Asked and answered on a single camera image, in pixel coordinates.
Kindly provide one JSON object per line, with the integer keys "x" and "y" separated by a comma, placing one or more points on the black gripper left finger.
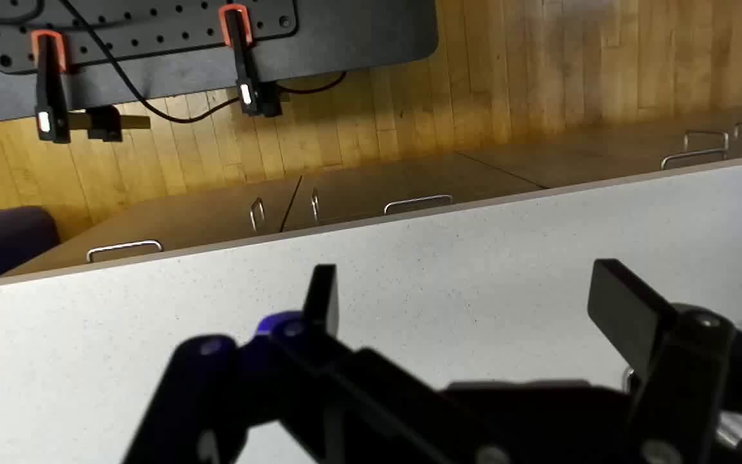
{"x": 328, "y": 395}

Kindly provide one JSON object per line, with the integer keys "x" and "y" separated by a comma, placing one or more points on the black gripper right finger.
{"x": 681, "y": 371}

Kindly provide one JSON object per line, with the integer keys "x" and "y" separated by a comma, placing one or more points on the wooden base cabinet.
{"x": 439, "y": 176}

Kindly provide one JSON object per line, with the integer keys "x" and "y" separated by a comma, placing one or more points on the orange black bar clamp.
{"x": 247, "y": 69}
{"x": 50, "y": 93}

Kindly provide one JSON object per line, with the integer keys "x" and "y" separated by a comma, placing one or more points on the dark blue bin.
{"x": 2, "y": 247}

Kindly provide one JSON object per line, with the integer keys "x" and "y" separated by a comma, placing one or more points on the black perforated board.
{"x": 346, "y": 34}

